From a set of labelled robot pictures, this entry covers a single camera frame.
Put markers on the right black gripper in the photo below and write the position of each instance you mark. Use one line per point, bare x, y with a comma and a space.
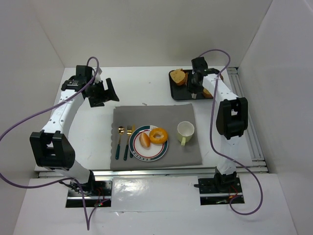
193, 87

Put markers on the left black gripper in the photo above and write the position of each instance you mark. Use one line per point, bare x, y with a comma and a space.
100, 92

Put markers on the metal tongs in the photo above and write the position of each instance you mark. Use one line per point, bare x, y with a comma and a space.
193, 94

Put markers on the orange round bun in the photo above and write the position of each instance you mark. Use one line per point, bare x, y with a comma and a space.
144, 140

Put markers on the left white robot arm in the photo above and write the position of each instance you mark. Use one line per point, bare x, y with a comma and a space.
50, 146

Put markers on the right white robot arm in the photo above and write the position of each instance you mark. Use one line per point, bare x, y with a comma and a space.
231, 120

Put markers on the large bread slice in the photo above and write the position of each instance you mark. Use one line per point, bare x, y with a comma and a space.
179, 77

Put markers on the small bread slice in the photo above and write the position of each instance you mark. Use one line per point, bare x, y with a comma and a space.
207, 94

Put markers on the black tray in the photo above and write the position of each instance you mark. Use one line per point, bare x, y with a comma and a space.
180, 93

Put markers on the gray placemat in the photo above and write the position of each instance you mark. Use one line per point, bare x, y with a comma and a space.
130, 121

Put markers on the pale green mug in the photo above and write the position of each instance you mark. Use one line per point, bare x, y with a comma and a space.
185, 131

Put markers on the white plate green rim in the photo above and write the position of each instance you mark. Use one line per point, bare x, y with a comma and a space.
153, 153

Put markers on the gold spoon green handle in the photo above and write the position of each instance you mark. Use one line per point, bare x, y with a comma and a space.
121, 131

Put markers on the gold fork green handle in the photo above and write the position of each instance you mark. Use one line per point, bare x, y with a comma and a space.
129, 133

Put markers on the gold knife green handle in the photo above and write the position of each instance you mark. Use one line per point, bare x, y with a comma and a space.
133, 129

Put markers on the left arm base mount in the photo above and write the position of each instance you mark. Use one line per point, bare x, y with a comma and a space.
101, 196

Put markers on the aluminium rail front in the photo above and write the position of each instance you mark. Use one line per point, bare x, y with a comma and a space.
155, 172

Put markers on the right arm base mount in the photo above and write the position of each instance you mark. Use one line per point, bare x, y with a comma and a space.
211, 194

